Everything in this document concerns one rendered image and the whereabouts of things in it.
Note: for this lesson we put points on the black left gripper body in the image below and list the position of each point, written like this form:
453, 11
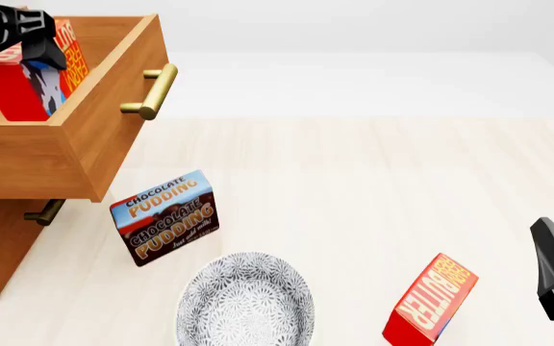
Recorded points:
29, 23

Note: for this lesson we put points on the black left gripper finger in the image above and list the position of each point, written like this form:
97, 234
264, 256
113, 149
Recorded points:
46, 54

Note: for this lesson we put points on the red butter box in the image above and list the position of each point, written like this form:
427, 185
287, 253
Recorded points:
431, 302
15, 90

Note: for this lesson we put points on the wooden cabinet drawer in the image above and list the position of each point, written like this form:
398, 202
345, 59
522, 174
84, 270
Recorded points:
65, 151

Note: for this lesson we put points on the chocolate pudding box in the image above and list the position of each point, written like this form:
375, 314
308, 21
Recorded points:
166, 220

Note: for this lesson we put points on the grey patterned bowl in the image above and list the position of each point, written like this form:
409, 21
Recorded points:
245, 302

